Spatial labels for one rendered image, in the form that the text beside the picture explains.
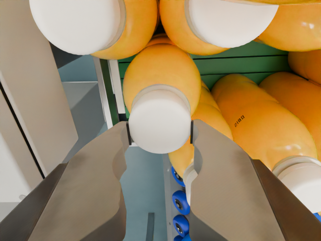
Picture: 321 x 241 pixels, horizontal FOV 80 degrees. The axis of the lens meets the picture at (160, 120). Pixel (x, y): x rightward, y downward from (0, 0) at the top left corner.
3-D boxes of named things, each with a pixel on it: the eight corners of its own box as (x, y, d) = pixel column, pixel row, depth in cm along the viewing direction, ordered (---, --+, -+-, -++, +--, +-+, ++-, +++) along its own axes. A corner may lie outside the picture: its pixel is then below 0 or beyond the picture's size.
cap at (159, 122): (177, 77, 12) (178, 86, 11) (196, 125, 14) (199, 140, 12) (123, 98, 13) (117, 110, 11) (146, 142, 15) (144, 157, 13)
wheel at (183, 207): (183, 220, 37) (190, 214, 38) (187, 210, 34) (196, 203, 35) (168, 201, 39) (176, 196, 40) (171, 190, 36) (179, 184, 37)
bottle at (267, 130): (262, 87, 31) (365, 167, 15) (234, 119, 35) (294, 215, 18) (228, 65, 30) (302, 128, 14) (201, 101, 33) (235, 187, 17)
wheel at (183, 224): (172, 215, 40) (180, 209, 41) (169, 223, 43) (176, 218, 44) (187, 235, 37) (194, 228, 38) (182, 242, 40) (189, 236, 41)
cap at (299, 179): (332, 170, 16) (350, 188, 14) (294, 198, 17) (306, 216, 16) (298, 150, 15) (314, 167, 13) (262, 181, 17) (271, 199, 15)
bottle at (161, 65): (177, 24, 27) (193, 42, 11) (193, 70, 30) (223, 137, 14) (133, 44, 29) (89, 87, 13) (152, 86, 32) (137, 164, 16)
